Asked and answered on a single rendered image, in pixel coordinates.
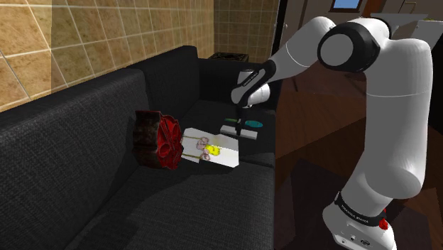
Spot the brown door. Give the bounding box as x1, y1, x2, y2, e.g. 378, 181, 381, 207
278, 0, 310, 53

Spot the white flat remote control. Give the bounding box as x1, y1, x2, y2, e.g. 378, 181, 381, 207
219, 124, 259, 141

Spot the white box with flower picture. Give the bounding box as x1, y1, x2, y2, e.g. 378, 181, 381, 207
180, 127, 241, 169

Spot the dark grey fabric sofa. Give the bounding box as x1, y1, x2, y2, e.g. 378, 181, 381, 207
0, 45, 277, 250

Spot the window with brown frame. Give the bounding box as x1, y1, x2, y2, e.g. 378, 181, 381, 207
329, 0, 363, 13

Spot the black side table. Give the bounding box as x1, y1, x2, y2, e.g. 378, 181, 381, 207
207, 51, 250, 64

